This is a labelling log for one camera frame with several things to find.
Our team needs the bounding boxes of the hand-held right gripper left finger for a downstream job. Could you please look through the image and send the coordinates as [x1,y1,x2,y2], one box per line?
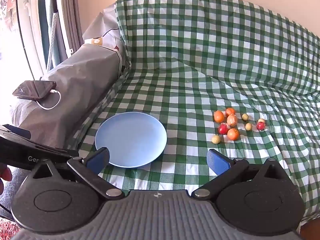
[25,147,124,201]

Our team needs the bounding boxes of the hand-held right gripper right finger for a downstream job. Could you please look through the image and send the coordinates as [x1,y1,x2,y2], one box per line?
[191,149,290,198]

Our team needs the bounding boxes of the blue plate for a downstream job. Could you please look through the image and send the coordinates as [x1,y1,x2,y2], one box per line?
[95,112,167,168]

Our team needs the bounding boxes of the person's left hand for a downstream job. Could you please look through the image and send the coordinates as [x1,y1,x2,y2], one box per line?
[0,164,13,195]

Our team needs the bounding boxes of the orange in foam net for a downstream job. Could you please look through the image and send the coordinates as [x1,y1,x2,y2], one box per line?
[226,114,238,127]

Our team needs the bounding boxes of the black phone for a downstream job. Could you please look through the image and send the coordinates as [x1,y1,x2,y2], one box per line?
[12,80,57,103]

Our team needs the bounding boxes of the green checked cloth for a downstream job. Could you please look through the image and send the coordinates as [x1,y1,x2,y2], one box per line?
[72,0,320,233]

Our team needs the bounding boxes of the pale grey printed cloth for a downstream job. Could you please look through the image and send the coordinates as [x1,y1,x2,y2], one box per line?
[82,4,132,77]

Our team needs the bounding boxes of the grey curtain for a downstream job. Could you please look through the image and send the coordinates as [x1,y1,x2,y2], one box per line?
[57,0,84,55]

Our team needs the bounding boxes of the white charging cable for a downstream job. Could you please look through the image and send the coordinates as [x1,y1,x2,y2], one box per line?
[37,90,62,111]

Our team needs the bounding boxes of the braided grey hose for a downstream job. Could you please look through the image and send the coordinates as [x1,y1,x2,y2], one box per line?
[46,10,59,72]

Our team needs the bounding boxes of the white window frame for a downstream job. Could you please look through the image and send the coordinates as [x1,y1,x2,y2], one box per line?
[15,0,52,80]

